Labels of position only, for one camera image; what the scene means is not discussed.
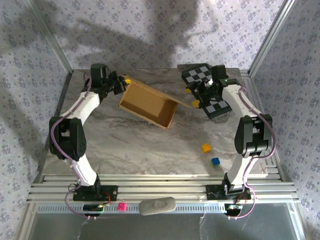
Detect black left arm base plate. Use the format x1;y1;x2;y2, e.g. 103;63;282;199
72;184;119;202

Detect aluminium frame post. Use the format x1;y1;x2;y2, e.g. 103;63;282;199
247;0;298;77
24;0;76;76

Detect aluminium mounting rails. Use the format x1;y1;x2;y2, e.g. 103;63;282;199
26;173;301;203

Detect grey slotted cable duct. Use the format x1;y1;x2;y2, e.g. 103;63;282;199
34;202;298;215

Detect black and grey chessboard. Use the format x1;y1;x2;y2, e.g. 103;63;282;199
176;62;238;120

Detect brown cardboard paper box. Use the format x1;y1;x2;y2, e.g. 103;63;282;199
117;74;192;130

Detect grey oval stone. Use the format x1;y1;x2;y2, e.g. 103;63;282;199
138;196;177;216

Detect grey metal sheet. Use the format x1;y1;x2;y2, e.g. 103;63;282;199
32;212;301;240

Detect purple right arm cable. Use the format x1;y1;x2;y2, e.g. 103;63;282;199
226;84;277;221

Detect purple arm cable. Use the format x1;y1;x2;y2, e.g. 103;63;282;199
226;84;277;221
56;72;112;221

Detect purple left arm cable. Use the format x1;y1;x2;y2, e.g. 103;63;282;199
56;72;112;221

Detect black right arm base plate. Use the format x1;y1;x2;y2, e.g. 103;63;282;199
206;184;252;201

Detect aluminium side rail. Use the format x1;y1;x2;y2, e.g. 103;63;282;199
239;69;286;182

